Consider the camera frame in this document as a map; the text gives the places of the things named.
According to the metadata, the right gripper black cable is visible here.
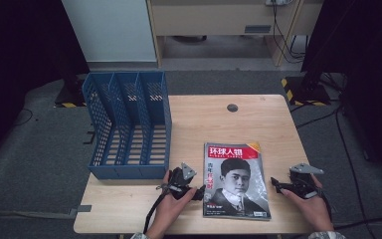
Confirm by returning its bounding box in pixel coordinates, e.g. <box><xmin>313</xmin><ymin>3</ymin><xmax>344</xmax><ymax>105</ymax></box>
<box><xmin>316</xmin><ymin>187</ymin><xmax>334</xmax><ymax>222</ymax></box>

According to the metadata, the thin black floor cable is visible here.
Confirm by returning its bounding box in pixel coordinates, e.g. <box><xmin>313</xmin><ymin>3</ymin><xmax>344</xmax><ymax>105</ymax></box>
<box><xmin>14</xmin><ymin>108</ymin><xmax>35</xmax><ymax>126</ymax></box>

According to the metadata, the dark curtain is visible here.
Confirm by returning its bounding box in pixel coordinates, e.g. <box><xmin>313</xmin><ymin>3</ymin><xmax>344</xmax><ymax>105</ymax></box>
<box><xmin>300</xmin><ymin>0</ymin><xmax>382</xmax><ymax>182</ymax></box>
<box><xmin>0</xmin><ymin>0</ymin><xmax>92</xmax><ymax>175</ymax></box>

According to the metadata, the person's left hand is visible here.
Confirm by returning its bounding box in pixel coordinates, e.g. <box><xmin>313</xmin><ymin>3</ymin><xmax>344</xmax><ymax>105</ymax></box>
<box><xmin>147</xmin><ymin>170</ymin><xmax>199</xmax><ymax>231</ymax></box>

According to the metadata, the black hanging cable bundle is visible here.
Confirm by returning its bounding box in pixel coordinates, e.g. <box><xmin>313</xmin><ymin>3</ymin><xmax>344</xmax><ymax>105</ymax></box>
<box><xmin>271</xmin><ymin>0</ymin><xmax>308</xmax><ymax>65</ymax></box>

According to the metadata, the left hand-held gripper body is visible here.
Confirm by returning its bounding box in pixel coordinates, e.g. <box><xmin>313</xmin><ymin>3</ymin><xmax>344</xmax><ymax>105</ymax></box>
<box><xmin>168</xmin><ymin>161</ymin><xmax>198</xmax><ymax>200</ymax></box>

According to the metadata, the light wooden desk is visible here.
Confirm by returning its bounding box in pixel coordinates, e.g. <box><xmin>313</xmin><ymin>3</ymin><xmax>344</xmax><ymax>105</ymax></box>
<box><xmin>145</xmin><ymin>0</ymin><xmax>324</xmax><ymax>69</ymax></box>

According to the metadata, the blue plastic file rack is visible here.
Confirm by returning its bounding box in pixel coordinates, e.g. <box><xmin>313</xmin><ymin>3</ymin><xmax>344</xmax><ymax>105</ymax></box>
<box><xmin>82</xmin><ymin>70</ymin><xmax>173</xmax><ymax>181</ymax></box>

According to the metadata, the magazine with portrait cover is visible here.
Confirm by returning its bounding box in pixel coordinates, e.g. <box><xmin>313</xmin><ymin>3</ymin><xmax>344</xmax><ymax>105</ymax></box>
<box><xmin>202</xmin><ymin>141</ymin><xmax>273</xmax><ymax>221</ymax></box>

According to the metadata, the black stand base striped tape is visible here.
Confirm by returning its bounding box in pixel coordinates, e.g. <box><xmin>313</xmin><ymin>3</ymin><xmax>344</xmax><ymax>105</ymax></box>
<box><xmin>54</xmin><ymin>79</ymin><xmax>88</xmax><ymax>109</ymax></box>
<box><xmin>281</xmin><ymin>75</ymin><xmax>332</xmax><ymax>108</ymax></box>

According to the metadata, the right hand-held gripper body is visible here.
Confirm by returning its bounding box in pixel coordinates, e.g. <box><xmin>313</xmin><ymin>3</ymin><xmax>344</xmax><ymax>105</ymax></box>
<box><xmin>287</xmin><ymin>162</ymin><xmax>325</xmax><ymax>200</ymax></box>

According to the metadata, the long black floor cable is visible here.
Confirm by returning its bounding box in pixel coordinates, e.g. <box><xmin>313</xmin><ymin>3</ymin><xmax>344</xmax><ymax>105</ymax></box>
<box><xmin>334</xmin><ymin>106</ymin><xmax>379</xmax><ymax>239</ymax></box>

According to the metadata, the person's right hand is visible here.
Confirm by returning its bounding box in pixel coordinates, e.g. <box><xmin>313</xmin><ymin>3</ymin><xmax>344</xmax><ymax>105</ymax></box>
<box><xmin>280</xmin><ymin>174</ymin><xmax>334</xmax><ymax>233</ymax></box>

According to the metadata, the white cabinet panel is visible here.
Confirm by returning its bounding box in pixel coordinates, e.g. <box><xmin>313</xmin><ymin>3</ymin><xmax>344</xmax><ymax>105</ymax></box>
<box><xmin>61</xmin><ymin>0</ymin><xmax>157</xmax><ymax>63</ymax></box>

